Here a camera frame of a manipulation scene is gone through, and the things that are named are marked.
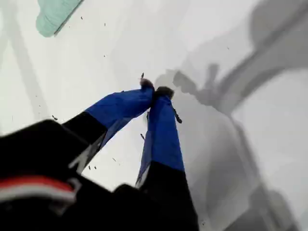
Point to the pale green T-shirt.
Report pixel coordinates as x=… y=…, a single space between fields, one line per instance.
x=49 y=21

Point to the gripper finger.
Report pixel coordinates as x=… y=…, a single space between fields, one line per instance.
x=163 y=144
x=120 y=106

